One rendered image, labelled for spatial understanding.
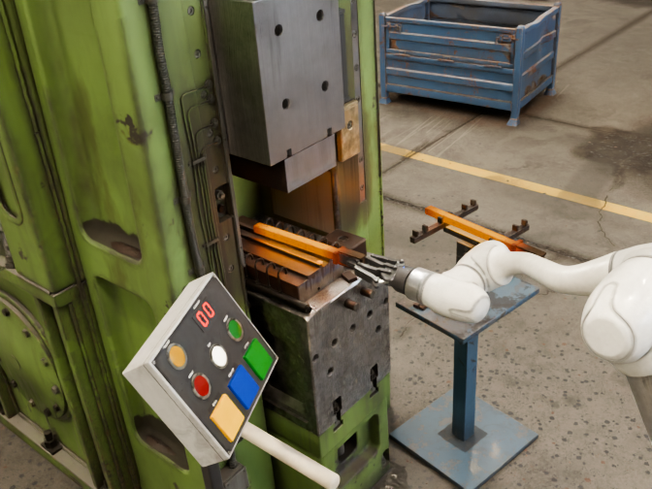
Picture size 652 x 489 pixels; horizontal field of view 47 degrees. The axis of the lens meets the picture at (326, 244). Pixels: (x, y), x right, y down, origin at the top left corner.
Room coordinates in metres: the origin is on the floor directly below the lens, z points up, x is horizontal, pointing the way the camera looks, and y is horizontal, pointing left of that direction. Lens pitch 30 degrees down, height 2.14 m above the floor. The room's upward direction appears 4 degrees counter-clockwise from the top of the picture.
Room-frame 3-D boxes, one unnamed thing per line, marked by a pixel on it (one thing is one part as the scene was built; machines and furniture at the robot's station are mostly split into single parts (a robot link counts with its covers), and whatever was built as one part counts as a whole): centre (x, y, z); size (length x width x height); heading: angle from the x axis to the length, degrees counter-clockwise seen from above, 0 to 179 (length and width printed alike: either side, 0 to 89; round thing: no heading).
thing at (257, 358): (1.41, 0.18, 1.01); 0.07 x 0.05 x 0.07; 163
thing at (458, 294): (1.56, -0.33, 1.04); 0.16 x 0.13 x 0.11; 48
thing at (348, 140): (2.15, -0.09, 1.27); 0.09 x 0.02 x 0.17; 138
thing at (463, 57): (5.79, -1.22, 0.36); 1.20 x 0.80 x 0.72; 52
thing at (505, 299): (2.10, -0.47, 0.66); 0.40 x 0.30 x 0.02; 129
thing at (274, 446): (1.51, 0.19, 0.62); 0.44 x 0.05 x 0.05; 48
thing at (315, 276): (1.97, 0.18, 0.96); 0.42 x 0.20 x 0.09; 48
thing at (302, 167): (1.97, 0.18, 1.32); 0.42 x 0.20 x 0.10; 48
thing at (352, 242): (2.00, -0.05, 0.95); 0.12 x 0.08 x 0.06; 48
